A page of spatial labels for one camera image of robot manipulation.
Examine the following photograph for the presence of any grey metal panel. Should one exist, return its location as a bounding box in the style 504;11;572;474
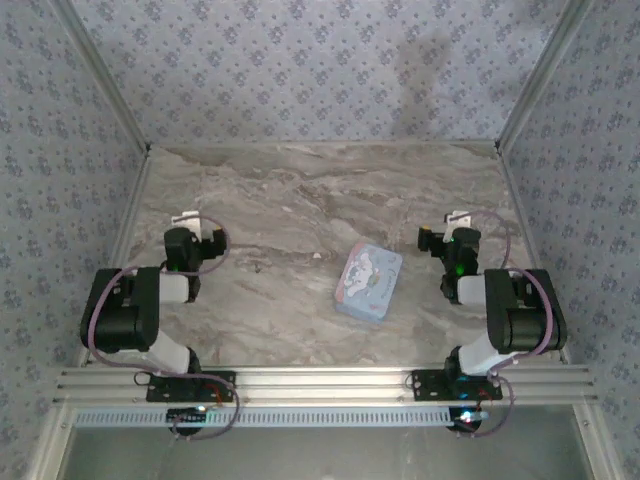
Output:
63;427;592;480

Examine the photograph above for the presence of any pastel cartoon tin box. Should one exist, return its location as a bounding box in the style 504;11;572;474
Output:
333;241;405;324

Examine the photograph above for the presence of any small lit circuit board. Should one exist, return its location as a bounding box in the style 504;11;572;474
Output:
166;406;209;427
449;406;489;432

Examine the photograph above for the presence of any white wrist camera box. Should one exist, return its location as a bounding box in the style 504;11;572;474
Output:
171;210;204;237
444;209;474;235

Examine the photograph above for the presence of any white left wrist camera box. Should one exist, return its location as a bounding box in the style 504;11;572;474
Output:
171;210;204;237

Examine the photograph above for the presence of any aluminium frame leg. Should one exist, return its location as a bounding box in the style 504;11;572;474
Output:
569;399;614;480
27;399;77;480

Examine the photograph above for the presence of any grey slotted cable duct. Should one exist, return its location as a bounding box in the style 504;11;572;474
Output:
72;405;489;429

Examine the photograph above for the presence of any aluminium table back rail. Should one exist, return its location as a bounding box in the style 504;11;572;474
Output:
148;140;502;150

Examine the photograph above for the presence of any aluminium corner post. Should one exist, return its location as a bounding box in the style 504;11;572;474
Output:
495;0;597;153
49;0;154;154

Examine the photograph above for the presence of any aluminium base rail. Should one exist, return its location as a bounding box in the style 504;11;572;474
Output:
54;366;599;404

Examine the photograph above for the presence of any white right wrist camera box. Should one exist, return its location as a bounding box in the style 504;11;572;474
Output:
444;209;474;235

